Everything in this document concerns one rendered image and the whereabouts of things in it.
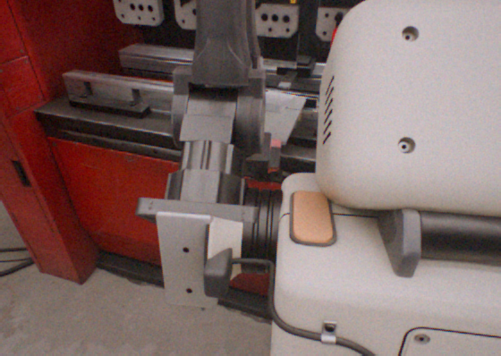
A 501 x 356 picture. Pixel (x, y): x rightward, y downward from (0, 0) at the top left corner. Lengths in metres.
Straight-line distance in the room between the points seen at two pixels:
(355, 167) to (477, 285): 0.11
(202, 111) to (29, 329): 1.61
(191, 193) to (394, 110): 0.19
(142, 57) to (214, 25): 1.20
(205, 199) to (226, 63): 0.14
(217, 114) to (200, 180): 0.09
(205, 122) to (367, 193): 0.20
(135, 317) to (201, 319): 0.29
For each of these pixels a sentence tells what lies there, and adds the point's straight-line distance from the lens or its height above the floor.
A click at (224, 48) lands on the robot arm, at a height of 1.32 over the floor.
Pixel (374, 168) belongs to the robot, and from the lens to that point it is 0.23.
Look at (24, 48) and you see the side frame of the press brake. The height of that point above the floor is 1.07.
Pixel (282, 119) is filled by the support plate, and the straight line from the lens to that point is 0.94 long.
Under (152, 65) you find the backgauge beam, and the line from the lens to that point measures 1.54.
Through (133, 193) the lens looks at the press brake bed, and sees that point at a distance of 1.40.
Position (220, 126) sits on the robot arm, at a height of 1.25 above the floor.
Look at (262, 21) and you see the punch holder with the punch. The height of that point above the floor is 1.21.
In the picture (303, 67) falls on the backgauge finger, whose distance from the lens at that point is 1.25.
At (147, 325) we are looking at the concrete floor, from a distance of 1.71.
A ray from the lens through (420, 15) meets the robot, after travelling 0.27.
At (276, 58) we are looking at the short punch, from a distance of 1.05.
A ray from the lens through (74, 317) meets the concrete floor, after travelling 1.84.
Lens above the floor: 1.43
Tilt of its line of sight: 35 degrees down
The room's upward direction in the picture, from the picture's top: straight up
